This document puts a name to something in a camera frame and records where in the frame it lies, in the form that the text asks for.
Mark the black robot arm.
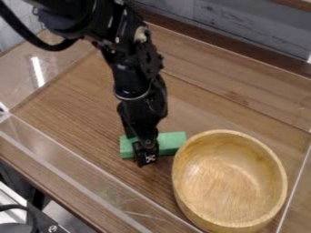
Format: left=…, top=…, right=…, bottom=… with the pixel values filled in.
left=0, top=0, right=168, bottom=167

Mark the clear acrylic tray wall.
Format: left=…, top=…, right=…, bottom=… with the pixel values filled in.
left=0, top=24, right=311, bottom=233

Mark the black metal table bracket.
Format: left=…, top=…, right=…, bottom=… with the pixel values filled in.
left=25, top=203, right=71, bottom=233

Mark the black cable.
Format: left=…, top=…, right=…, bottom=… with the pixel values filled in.
left=0, top=203, right=40, bottom=233

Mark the green rectangular block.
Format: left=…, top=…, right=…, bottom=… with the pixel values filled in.
left=119, top=131, right=187, bottom=159

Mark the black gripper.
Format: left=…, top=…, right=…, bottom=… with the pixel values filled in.
left=115, top=74, right=169, bottom=168

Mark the brown wooden bowl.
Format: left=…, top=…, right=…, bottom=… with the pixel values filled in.
left=171, top=129, right=288, bottom=233

